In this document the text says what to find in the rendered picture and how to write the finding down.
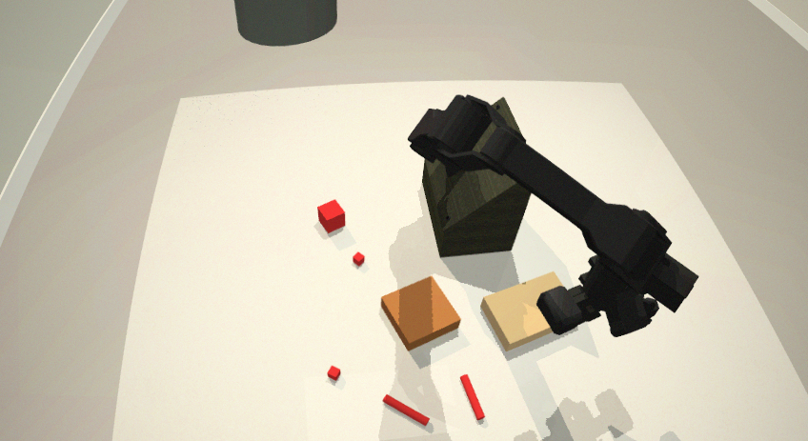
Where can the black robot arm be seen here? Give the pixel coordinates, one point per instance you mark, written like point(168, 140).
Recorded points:
point(631, 245)

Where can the orange square block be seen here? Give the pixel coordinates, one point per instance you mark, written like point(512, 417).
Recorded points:
point(420, 312)

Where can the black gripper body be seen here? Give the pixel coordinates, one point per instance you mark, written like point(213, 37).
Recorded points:
point(562, 309)

